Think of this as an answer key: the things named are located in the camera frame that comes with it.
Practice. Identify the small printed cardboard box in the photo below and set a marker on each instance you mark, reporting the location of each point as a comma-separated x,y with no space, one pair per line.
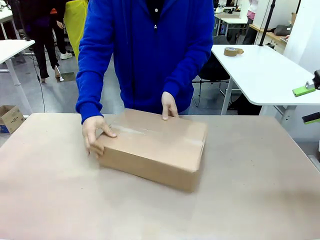
11,120

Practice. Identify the grey bag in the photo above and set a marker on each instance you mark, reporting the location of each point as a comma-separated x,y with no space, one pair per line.
282,30

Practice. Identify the black office chair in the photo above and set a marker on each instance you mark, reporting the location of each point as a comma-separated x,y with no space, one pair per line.
215,67

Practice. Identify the brown packing tape roll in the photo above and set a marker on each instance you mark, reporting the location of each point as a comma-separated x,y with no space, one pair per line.
231,51

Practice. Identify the wooden desk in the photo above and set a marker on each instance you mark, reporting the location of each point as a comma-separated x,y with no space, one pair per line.
271,36

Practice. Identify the person's left hand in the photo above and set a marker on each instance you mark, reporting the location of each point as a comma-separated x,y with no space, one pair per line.
168,103

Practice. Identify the person's right forearm blue sleeve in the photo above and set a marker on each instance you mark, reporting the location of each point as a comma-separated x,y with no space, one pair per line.
90,100

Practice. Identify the white side table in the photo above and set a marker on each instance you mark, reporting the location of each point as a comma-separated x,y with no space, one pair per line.
12,48

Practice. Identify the person in pink top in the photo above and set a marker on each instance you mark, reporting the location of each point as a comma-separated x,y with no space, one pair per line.
251,25

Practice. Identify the person's left forearm blue sleeve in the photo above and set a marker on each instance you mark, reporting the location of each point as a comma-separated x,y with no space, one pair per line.
182,77

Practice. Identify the dark floor plate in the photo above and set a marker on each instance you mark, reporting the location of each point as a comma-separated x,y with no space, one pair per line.
67,76

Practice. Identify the black tripod pole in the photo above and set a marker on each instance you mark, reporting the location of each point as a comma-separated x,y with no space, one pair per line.
267,22

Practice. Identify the brown cardboard box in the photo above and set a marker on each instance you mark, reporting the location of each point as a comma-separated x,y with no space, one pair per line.
155,147

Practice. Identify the person in yellow apron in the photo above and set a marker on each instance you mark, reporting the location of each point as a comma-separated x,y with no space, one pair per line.
73,27

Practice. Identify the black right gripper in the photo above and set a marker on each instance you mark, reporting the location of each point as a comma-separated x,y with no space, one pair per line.
317,80

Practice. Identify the white background desk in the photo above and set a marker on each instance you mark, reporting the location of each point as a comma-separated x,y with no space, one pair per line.
232,18

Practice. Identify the person in blue hoodie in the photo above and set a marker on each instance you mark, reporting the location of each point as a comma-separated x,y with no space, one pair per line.
147,50

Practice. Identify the large white work table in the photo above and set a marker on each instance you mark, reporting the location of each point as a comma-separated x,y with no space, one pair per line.
262,72

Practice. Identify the person's right hand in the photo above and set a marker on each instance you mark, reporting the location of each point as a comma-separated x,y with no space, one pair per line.
93,130

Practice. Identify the person in black clothes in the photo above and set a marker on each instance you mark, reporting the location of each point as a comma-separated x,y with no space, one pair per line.
42,37

